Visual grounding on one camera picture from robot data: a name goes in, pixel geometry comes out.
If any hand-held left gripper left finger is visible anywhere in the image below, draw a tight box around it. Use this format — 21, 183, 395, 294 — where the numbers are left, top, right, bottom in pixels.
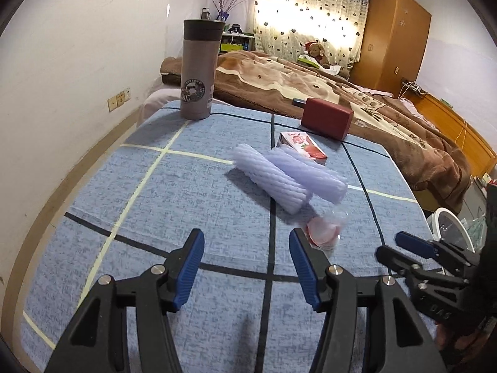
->
44, 228, 206, 373

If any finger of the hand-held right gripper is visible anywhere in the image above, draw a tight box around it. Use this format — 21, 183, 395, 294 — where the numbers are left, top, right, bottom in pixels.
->
376, 245, 479, 324
395, 231, 481, 272

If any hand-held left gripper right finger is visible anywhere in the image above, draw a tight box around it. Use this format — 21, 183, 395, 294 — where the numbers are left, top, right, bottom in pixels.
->
289, 227, 449, 373

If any white rimmed trash bin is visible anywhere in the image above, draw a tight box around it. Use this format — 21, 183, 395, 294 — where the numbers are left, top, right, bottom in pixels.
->
427, 207, 477, 254

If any clear plastic cup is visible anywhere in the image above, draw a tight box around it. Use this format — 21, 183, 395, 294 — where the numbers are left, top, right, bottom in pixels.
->
304, 208, 349, 258

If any person's right hand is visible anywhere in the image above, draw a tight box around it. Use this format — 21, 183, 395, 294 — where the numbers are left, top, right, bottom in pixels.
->
435, 320, 472, 366

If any green plastic bag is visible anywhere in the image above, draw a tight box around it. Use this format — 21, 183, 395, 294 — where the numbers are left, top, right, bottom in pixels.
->
466, 215, 489, 243

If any blue checked cloth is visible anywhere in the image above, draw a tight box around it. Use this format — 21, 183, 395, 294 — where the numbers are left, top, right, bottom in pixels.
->
19, 99, 438, 373

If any lilac foam net sleeve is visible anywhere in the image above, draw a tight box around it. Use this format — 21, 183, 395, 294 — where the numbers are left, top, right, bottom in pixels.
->
268, 148, 349, 204
232, 144, 313, 215

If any wooden headboard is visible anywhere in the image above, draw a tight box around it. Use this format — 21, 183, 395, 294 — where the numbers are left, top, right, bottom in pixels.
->
412, 91, 497, 180

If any brown patterned blanket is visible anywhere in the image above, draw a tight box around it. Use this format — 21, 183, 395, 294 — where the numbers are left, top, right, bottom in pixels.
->
160, 50, 472, 215

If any strawberry print carton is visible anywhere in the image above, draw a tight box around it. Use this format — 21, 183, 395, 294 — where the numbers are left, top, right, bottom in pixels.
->
276, 132, 328, 166

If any dark red box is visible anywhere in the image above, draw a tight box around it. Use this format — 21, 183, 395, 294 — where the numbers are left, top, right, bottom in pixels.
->
301, 98, 355, 141

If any pink bed sheet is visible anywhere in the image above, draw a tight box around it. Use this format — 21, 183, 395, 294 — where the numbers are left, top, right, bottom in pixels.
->
136, 86, 182, 126

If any grey thermos flask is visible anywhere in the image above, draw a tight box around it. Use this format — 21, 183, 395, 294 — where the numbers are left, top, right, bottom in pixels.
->
179, 19, 226, 121

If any wooden wardrobe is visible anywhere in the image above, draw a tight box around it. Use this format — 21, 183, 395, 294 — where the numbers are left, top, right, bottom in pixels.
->
349, 0, 432, 96

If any teddy bear with red hat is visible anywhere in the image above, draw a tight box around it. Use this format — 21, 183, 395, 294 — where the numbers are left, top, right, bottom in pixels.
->
304, 41, 327, 67

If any cluttered shelf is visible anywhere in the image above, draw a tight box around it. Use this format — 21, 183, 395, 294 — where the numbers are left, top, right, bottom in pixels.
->
219, 31, 257, 53

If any heart print curtain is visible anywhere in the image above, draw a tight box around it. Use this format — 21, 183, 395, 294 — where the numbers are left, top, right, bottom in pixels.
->
254, 0, 369, 67

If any charger with cables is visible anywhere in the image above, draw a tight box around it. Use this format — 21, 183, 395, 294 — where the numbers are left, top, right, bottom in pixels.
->
401, 80, 426, 96

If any yellowed wall socket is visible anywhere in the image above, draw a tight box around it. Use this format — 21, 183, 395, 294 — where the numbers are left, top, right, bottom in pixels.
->
107, 88, 131, 112

